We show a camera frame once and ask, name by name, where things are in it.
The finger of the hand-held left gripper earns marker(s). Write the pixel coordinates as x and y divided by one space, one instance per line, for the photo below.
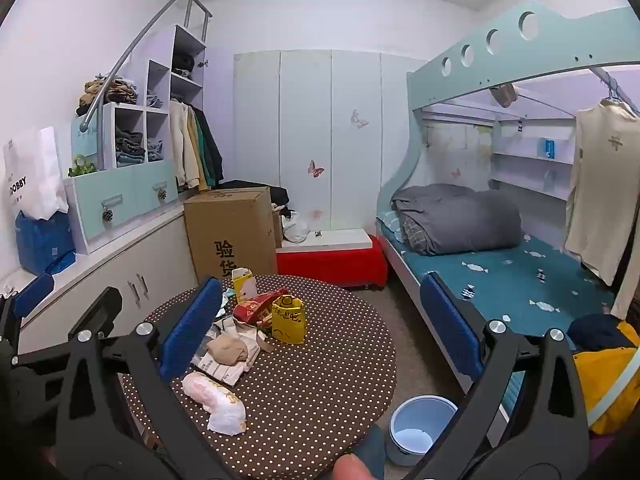
32 294
95 310

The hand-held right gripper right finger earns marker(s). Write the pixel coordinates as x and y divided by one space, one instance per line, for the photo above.
450 327

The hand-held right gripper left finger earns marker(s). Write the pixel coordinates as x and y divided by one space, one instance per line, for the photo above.
192 330

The white paper packaging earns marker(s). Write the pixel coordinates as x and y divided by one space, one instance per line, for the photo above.
230 367

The red snack bag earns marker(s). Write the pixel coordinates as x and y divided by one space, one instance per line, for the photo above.
257 307

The blue plastic bin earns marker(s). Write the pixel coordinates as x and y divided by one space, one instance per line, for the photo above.
422 430

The person's right hand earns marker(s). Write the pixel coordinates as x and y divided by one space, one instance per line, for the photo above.
352 467

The low white cabinet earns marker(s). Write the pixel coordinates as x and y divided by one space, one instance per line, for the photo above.
115 280

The beige crumpled sock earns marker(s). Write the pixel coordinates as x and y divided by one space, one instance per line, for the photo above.
227 349

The blue bag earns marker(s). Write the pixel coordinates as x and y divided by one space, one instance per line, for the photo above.
45 240

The yellow and pink carton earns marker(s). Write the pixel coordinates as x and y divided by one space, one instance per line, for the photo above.
245 285

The white and pink paper wrapper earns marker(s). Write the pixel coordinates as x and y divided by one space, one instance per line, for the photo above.
217 400

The teal candy print bed sheet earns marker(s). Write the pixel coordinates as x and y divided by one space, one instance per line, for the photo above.
525 280

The small yellow paper bag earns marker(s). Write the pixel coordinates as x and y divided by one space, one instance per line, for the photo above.
289 317

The brown cardboard box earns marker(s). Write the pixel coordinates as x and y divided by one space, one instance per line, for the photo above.
227 235

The grey folded quilt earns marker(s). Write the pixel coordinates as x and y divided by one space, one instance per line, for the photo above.
457 217

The white shopping bag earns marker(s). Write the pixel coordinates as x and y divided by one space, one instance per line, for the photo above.
35 175

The small green plant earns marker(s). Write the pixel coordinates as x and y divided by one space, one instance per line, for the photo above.
82 165

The brown polka dot round table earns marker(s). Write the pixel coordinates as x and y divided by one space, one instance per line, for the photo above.
320 385

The red storage bench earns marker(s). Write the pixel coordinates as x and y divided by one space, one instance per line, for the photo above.
330 257

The white plastic bag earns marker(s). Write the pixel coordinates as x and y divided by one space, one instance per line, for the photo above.
295 227

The navy garment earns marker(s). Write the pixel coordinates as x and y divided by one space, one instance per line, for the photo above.
595 332

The person's leg in jeans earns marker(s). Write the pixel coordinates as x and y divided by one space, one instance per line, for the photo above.
371 452

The black garment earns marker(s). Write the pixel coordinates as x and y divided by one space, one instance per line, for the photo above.
265 192

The yellow garment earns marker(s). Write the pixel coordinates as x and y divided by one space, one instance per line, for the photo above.
605 380

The white and teal stair cabinet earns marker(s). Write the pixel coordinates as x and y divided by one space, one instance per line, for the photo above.
145 135

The row of hanging clothes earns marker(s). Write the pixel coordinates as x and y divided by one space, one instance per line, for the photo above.
195 145

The cream hanging sweater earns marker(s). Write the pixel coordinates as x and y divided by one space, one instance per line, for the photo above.
607 185

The pile of folded brown clothes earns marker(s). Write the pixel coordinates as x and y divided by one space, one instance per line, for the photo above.
107 90

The white wardrobe with butterfly stickers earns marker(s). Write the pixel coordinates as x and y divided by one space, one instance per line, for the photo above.
325 135

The grey metal handrail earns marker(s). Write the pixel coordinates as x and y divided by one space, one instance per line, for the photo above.
140 45

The light blue bunk bed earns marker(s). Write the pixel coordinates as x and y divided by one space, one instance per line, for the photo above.
500 60

